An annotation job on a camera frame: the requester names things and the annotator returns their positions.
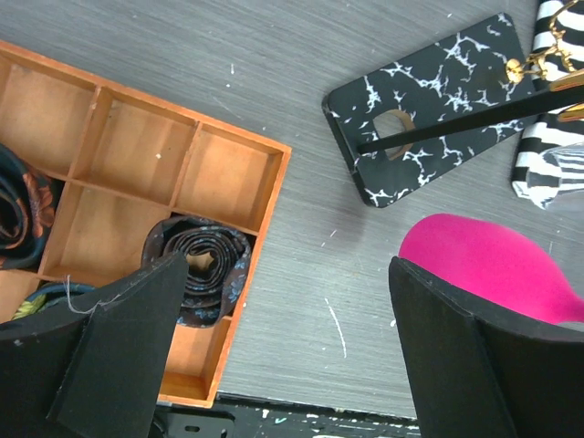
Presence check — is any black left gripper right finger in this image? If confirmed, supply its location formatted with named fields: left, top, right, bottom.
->
left=389, top=257, right=583, bottom=437

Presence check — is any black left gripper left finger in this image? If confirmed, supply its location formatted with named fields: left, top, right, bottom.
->
left=1, top=255, right=188, bottom=437

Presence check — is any pink plastic wine glass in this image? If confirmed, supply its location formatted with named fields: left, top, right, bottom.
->
left=399, top=214, right=583, bottom=324

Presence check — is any gold wine glass rack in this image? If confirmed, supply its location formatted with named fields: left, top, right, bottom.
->
left=323, top=13, right=583, bottom=208

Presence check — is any clear stemmed wine glass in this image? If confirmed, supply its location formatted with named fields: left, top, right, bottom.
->
left=527, top=142, right=583, bottom=216

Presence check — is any yellow blue rolled tie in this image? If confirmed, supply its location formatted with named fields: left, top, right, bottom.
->
left=12, top=283, right=95, bottom=320

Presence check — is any blue floral rolled tie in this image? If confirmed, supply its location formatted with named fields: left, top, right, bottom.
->
left=141, top=215, right=253, bottom=329

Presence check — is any orange floral rolled tie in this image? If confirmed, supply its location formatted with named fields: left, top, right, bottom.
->
left=1, top=145, right=64, bottom=270

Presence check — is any orange wooden compartment tray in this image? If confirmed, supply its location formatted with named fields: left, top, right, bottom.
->
left=0, top=39, right=293, bottom=409

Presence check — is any black white striped cloth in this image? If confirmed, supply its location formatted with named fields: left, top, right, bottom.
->
left=511, top=1, right=583, bottom=200

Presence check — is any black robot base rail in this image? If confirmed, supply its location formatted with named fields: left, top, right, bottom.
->
left=149, top=394, right=421, bottom=437

